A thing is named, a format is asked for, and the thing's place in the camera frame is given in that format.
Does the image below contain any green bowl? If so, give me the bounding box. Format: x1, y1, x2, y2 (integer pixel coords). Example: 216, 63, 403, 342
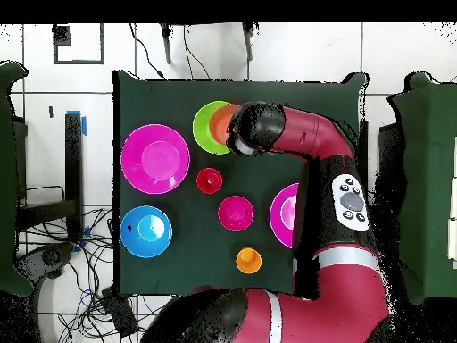
192, 100, 233, 155

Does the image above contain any black table frame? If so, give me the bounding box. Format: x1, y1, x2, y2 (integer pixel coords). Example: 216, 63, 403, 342
15, 112, 85, 244

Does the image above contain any red cup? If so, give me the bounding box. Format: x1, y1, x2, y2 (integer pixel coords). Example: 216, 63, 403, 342
195, 167, 224, 195

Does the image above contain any large pink bowl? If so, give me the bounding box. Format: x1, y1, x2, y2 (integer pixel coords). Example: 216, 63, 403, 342
269, 182, 300, 250
120, 123, 191, 196

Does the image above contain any black pedestal leg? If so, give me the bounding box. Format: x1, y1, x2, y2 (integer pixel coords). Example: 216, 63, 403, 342
15, 242, 76, 287

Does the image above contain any green cloth side table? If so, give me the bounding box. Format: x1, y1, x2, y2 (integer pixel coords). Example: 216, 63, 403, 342
0, 61, 33, 297
386, 70, 457, 305

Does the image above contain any blue bowl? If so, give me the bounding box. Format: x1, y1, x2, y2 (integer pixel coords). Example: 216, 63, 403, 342
120, 205, 173, 259

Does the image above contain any black power strip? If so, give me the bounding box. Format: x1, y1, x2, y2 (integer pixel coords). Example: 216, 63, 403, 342
100, 285, 139, 339

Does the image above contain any orange bowl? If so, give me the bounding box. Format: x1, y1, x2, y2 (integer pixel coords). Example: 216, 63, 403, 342
208, 103, 239, 146

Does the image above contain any metal chair leg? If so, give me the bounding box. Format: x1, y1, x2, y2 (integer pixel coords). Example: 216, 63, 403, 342
241, 22, 257, 62
159, 22, 173, 65

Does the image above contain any orange cup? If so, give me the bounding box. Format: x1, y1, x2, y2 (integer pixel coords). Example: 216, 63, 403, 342
235, 247, 262, 275

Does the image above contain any dark green tablecloth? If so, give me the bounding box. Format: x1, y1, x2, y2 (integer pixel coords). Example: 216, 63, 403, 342
112, 70, 369, 299

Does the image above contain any small crimson bowl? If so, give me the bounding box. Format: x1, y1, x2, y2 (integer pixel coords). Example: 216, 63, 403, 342
217, 195, 255, 232

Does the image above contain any blue tape strip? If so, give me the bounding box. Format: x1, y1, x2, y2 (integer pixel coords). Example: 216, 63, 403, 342
66, 109, 87, 137

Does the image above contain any grey square floor frame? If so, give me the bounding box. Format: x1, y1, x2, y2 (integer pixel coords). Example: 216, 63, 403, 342
52, 23, 105, 66

